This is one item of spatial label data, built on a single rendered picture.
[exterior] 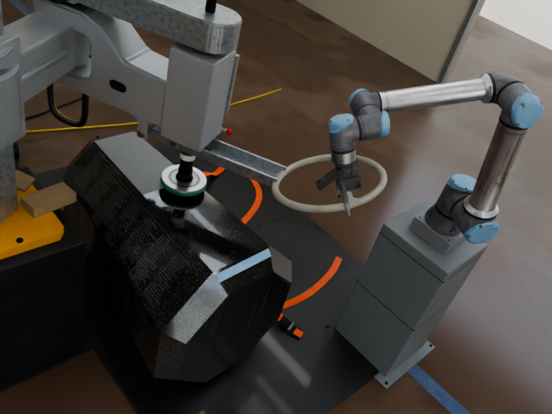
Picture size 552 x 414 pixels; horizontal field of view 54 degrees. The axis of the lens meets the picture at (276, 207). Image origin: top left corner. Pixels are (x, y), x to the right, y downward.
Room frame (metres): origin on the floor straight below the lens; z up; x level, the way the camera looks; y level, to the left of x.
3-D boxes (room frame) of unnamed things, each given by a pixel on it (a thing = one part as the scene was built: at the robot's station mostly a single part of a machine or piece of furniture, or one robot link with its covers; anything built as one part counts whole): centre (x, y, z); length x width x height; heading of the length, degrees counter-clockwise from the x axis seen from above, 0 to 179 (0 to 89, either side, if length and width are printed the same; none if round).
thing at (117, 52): (2.16, 0.84, 1.28); 0.74 x 0.23 x 0.49; 79
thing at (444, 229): (2.23, -0.81, 0.98); 0.19 x 0.19 x 0.10
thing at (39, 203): (1.72, 0.95, 0.81); 0.20 x 0.10 x 0.05; 150
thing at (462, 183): (2.22, -0.82, 1.11); 0.17 x 0.15 x 0.18; 22
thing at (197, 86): (2.09, 0.54, 1.30); 0.36 x 0.22 x 0.45; 79
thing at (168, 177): (2.07, 0.46, 0.86); 0.21 x 0.21 x 0.01
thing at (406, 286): (2.23, -0.81, 0.42); 0.50 x 0.50 x 0.85; 53
